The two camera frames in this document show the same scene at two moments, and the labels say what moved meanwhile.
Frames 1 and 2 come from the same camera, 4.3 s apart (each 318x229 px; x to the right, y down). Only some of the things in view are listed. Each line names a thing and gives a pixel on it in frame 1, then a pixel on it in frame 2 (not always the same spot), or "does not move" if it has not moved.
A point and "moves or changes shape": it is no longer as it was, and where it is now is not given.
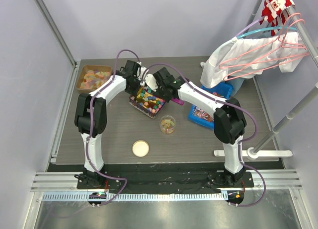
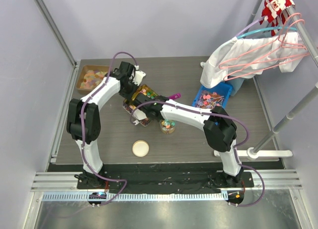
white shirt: [238, 58] does not move
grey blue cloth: [236, 83] does not move
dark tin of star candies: [148, 101] moves or changes shape
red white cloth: [274, 9] does not move
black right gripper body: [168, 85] to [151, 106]
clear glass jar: [167, 124] does not move
